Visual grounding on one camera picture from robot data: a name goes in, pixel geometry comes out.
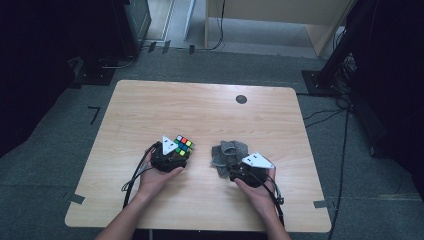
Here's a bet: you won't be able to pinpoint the dark curtain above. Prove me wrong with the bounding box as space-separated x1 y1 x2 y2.
346 0 424 191
0 0 116 158

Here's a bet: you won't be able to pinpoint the light wooden desk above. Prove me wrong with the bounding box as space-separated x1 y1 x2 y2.
203 0 355 58

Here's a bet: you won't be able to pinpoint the black flat stand base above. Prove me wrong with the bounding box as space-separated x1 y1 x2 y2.
71 57 117 87

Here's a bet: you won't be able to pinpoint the hand-held gripper cable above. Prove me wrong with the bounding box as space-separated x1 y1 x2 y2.
120 141 161 210
263 174 286 228

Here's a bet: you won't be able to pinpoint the black metal stand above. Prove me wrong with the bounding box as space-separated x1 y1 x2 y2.
301 0 379 98

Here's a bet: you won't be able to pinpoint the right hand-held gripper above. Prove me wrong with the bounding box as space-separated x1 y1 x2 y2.
228 152 275 188

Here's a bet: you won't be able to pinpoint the multicoloured puzzle cube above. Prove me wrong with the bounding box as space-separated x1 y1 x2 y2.
173 134 196 158

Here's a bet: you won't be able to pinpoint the grey knitted cloth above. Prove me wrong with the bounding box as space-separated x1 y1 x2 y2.
209 139 249 179

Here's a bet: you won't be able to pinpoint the right hand-held gripper cable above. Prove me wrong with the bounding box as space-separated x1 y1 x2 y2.
263 174 286 228

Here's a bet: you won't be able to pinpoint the left hand-held gripper cable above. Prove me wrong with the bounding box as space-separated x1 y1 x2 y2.
120 141 161 210

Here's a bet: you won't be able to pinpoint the black floor cables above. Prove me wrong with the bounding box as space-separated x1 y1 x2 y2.
295 92 352 129

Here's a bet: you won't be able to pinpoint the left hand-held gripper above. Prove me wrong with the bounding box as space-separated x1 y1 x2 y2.
150 134 189 173

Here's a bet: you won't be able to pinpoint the looped black floor cable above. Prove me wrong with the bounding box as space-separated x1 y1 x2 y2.
98 54 138 70

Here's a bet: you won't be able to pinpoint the person's right hand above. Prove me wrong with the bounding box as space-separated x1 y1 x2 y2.
234 169 278 214

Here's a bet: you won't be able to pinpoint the black cabinet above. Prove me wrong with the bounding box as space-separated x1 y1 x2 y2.
112 0 153 60

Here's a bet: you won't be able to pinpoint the person's left hand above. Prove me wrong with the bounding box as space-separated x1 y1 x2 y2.
138 149 185 201

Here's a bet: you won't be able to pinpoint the black hanging cable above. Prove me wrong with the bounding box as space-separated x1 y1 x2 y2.
196 0 227 52

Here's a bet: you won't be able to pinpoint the long black floor cable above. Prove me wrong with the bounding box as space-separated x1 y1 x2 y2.
327 109 351 240

